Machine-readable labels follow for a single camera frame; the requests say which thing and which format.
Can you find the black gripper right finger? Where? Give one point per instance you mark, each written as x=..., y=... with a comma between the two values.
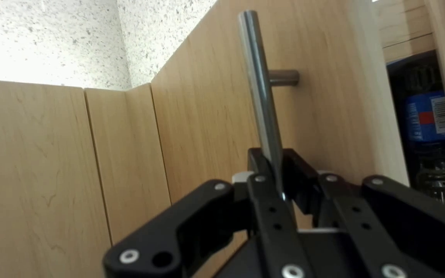
x=397, y=226

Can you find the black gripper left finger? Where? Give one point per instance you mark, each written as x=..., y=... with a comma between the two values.
x=180, y=226

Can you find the wooden overhead cabinet door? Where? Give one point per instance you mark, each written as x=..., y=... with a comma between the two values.
x=123, y=155
x=26, y=179
x=207, y=113

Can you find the dark bottle blue label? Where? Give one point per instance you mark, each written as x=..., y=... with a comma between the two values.
x=428, y=124

